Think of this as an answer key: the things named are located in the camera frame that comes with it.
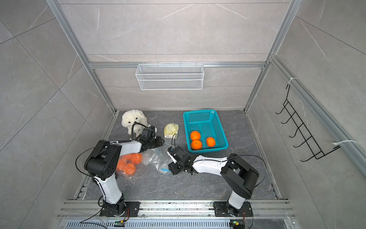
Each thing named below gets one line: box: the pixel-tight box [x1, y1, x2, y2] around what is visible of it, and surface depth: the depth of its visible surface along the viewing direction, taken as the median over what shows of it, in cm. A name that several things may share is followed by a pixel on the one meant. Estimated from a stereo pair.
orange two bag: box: [190, 130, 201, 141], surface depth 98 cm
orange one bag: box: [191, 139, 203, 151], surface depth 93 cm
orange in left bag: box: [130, 152, 143, 165], surface depth 87 cm
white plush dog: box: [121, 109, 149, 139], surface depth 92 cm
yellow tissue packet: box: [163, 122, 180, 140], surface depth 105 cm
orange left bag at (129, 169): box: [124, 163, 136, 176], surface depth 85 cm
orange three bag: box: [206, 136, 216, 147], surface depth 96 cm
